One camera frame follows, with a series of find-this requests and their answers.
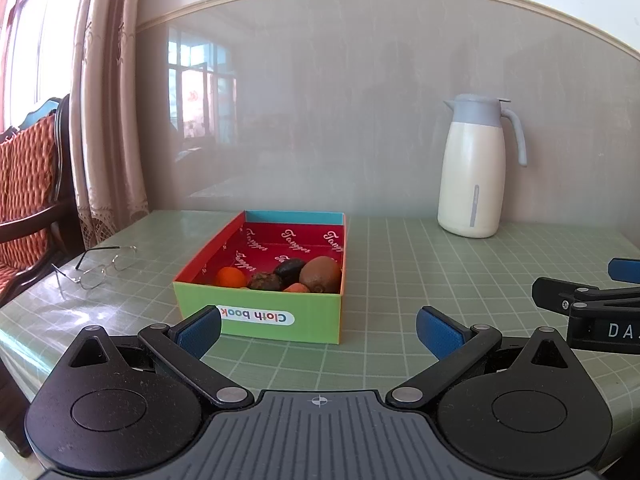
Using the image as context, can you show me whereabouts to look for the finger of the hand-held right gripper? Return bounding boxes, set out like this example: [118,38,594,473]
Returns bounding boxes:
[608,257,640,284]
[531,276,640,317]

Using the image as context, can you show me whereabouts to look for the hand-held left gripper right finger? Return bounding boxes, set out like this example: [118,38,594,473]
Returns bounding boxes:
[386,305,583,409]

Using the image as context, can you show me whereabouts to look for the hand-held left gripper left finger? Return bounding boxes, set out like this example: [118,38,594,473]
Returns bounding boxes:
[55,305,253,409]

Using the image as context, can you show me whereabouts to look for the colourful cardboard box red inside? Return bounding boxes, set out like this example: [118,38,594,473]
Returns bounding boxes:
[173,210,348,345]

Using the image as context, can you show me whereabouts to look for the small orange tangerine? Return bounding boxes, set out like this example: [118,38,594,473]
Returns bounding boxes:
[216,266,248,289]

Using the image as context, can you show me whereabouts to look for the dark wrinkled fruit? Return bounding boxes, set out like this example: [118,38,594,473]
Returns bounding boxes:
[248,272,282,291]

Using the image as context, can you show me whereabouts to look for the dark smooth round fruit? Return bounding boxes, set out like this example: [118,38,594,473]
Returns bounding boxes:
[273,258,307,283]

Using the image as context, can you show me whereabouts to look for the brown kiwi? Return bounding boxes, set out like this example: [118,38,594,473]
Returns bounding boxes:
[299,256,343,294]

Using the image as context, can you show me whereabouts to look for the green checkered table cover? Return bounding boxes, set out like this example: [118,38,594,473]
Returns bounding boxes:
[0,210,640,480]

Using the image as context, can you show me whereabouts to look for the white thermos jug grey lid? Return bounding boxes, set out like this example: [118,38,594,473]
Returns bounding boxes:
[437,94,528,239]

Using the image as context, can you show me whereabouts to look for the wooden sofa orange cushions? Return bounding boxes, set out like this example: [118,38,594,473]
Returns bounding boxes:
[0,94,86,456]

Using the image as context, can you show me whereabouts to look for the beige lace-trimmed curtain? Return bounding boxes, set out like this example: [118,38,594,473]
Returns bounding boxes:
[70,0,151,249]

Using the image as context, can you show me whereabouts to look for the window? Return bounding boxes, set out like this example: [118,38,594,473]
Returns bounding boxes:
[0,0,96,133]

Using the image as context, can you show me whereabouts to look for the thin metal-frame glasses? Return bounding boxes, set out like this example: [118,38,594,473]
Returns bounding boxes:
[51,245,138,291]

